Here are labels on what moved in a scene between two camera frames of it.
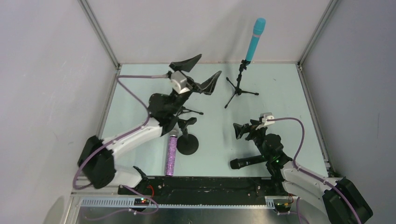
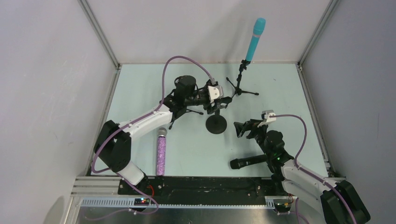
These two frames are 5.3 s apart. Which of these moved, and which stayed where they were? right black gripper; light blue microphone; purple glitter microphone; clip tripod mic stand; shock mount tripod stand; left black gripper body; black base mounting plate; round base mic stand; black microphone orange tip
Moved: left black gripper body; purple glitter microphone; round base mic stand
Stayed: light blue microphone; clip tripod mic stand; right black gripper; black base mounting plate; black microphone orange tip; shock mount tripod stand
